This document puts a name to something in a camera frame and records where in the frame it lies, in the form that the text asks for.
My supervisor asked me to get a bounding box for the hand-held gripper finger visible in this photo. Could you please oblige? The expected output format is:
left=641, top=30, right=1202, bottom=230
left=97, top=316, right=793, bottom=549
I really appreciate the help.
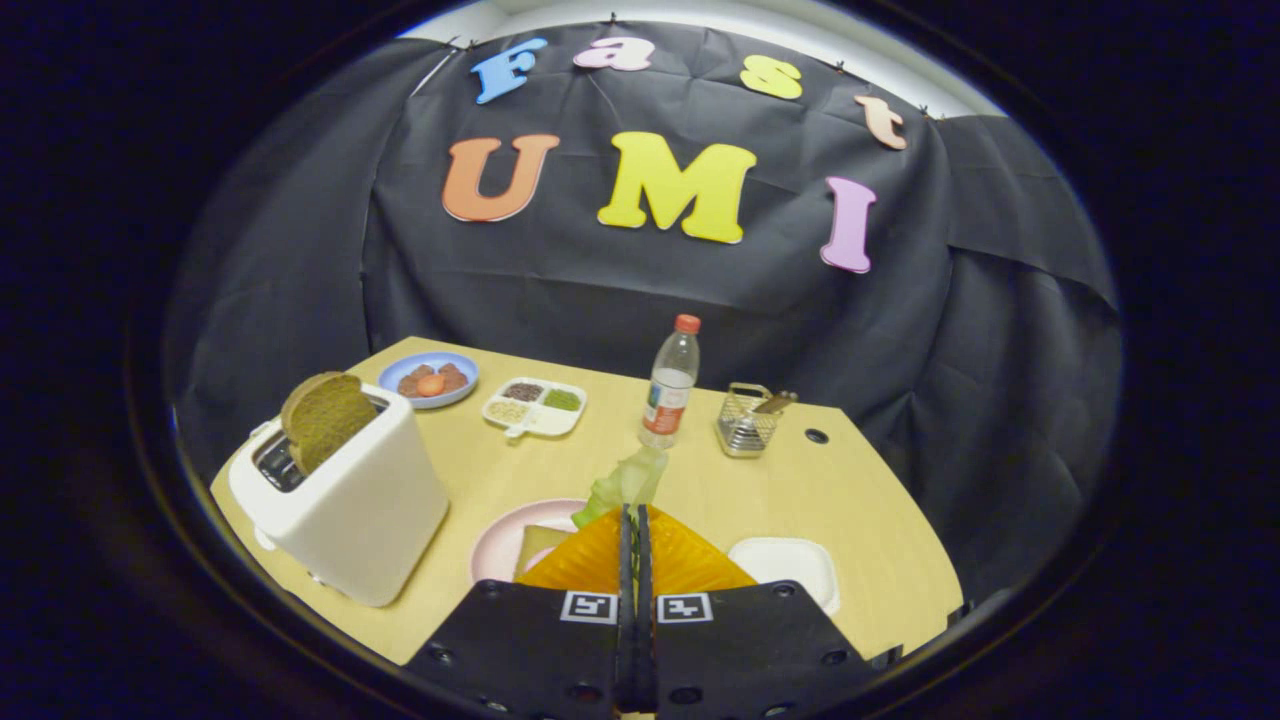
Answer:
left=637, top=503, right=886, bottom=720
left=403, top=503, right=638, bottom=720

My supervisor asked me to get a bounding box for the green lettuce leaf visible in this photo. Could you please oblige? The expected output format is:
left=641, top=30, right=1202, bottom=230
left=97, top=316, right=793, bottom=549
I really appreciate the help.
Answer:
left=572, top=445, right=669, bottom=531

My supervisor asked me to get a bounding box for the brown bread slice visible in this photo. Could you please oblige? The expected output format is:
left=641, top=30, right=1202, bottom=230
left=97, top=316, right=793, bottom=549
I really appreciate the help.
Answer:
left=513, top=524, right=573, bottom=581
left=280, top=371, right=379, bottom=476

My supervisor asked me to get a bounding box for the pink round plate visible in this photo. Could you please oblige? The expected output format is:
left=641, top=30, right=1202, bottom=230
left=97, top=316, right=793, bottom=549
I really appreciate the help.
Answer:
left=470, top=498, right=591, bottom=585

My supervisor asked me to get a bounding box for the white square dish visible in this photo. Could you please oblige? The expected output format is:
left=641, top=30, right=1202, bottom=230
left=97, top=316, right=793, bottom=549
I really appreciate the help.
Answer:
left=727, top=537, right=841, bottom=616

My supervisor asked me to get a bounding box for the white divided seasoning tray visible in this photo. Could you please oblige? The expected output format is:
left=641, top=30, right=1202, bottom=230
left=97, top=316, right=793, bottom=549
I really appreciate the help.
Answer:
left=481, top=377, right=588, bottom=440

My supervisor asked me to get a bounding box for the clear bottle red cap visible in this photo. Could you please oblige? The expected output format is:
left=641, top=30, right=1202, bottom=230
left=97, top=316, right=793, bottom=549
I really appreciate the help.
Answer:
left=639, top=314, right=703, bottom=450

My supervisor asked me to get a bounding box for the white toaster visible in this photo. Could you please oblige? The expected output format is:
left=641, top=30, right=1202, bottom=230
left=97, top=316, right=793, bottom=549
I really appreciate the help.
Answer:
left=228, top=383, right=451, bottom=608

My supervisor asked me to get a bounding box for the blue round plate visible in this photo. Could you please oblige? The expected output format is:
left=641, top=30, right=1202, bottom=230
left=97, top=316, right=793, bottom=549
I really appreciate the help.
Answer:
left=378, top=351, right=480, bottom=410

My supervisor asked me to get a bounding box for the metal wire basket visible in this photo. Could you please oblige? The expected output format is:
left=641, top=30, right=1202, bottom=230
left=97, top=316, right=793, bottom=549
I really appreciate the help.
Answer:
left=716, top=382, right=783, bottom=459

